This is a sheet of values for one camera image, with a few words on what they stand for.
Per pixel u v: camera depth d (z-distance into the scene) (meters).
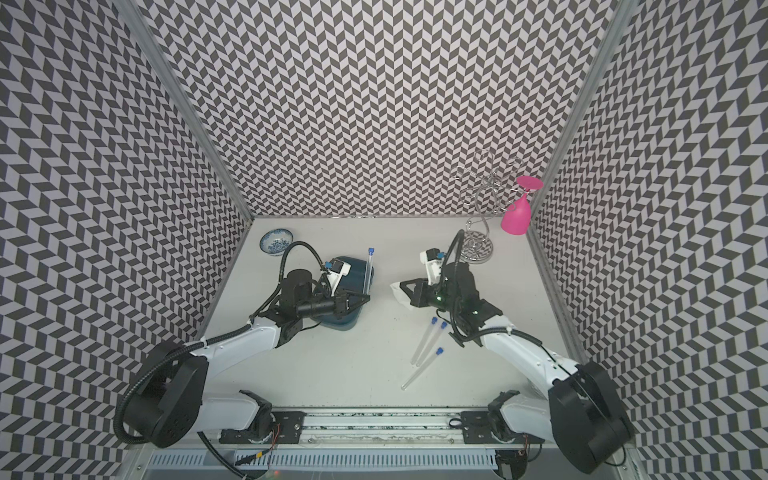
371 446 0.71
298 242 0.70
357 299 0.77
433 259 0.72
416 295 0.74
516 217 0.87
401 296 0.79
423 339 0.87
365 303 0.77
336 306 0.71
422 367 0.83
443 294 0.69
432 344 0.86
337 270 0.74
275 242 1.08
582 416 0.40
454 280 0.59
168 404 0.41
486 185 0.82
